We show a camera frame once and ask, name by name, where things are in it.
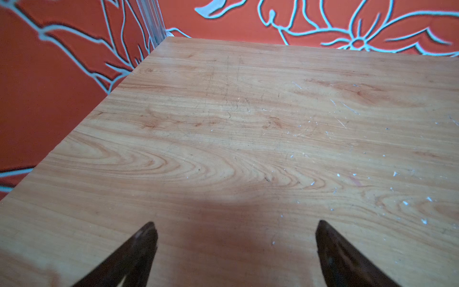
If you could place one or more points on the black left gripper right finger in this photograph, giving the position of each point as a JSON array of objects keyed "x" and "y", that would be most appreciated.
[{"x": 343, "y": 265}]

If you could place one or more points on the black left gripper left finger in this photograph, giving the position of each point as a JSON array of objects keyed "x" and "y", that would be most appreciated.
[{"x": 129, "y": 265}]

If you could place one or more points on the aluminium corner frame post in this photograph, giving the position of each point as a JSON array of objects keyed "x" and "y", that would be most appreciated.
[{"x": 153, "y": 21}]

